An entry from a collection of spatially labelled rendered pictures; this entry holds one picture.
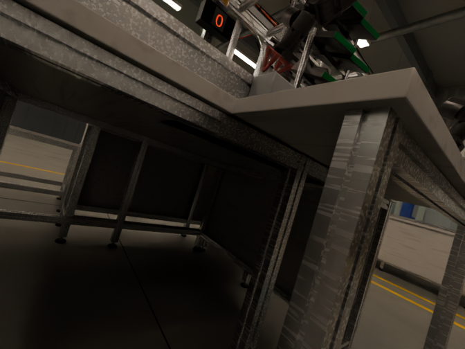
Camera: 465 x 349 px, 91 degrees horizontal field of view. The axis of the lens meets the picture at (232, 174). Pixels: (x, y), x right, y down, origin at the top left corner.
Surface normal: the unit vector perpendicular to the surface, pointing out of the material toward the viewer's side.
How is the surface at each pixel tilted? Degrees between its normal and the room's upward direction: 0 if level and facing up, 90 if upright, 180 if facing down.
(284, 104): 90
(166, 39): 90
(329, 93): 90
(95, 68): 90
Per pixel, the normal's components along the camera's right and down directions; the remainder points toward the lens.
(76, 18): 0.60, 0.17
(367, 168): -0.76, -0.25
